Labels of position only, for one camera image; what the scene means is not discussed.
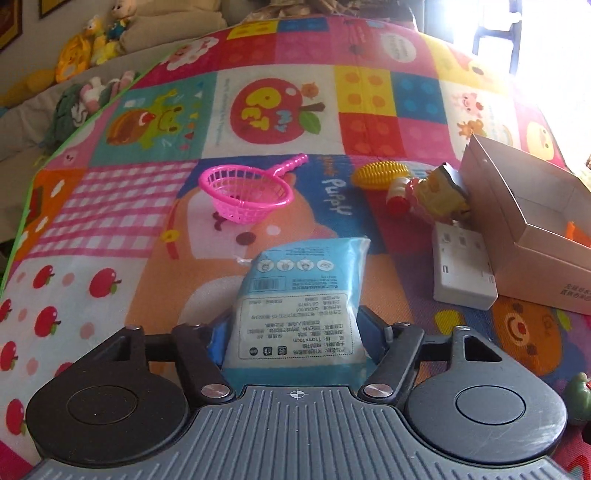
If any beige cardboard box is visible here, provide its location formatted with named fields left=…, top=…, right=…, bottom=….
left=459, top=133, right=591, bottom=315

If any yellow duck plush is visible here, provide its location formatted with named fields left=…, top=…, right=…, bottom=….
left=84, top=15, right=109, bottom=66

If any green toy figure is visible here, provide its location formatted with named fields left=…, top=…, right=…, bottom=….
left=561, top=373, right=591, bottom=425

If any dark window frame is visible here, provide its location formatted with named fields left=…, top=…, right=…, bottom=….
left=471, top=0, right=533, bottom=71

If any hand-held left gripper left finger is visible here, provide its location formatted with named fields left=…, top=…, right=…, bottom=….
left=99, top=316, right=236, bottom=404

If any colourful cartoon play mat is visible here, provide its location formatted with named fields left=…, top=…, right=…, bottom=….
left=0, top=21, right=591, bottom=480

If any beige sofa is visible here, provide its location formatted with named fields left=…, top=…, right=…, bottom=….
left=0, top=0, right=241, bottom=250

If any pink toy strainer basket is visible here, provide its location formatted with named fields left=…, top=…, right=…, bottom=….
left=198, top=153, right=309, bottom=225

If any orange toy piece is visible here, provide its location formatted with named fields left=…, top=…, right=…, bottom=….
left=564, top=220, right=591, bottom=247

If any blue tissue packet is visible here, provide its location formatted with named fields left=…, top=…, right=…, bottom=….
left=224, top=236, right=379, bottom=386

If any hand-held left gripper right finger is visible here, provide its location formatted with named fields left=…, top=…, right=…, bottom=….
left=358, top=307, right=504, bottom=407

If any white power strip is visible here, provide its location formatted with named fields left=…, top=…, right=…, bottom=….
left=431, top=222, right=498, bottom=311

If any rabbit plush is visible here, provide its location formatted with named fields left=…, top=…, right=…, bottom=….
left=107, top=0, right=138, bottom=43

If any yellow toy corn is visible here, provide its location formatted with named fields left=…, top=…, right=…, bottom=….
left=351, top=161, right=411, bottom=190

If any beige pillow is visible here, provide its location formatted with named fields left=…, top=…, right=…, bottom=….
left=121, top=0, right=242, bottom=52

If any dark picture frame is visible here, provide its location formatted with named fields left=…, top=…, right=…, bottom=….
left=0, top=0, right=24, bottom=51
left=38, top=0, right=71, bottom=19

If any yellow cushion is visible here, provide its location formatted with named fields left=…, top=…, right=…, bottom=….
left=0, top=68, right=57, bottom=108

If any green knitted cloth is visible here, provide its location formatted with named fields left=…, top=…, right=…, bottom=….
left=44, top=84, right=89, bottom=149

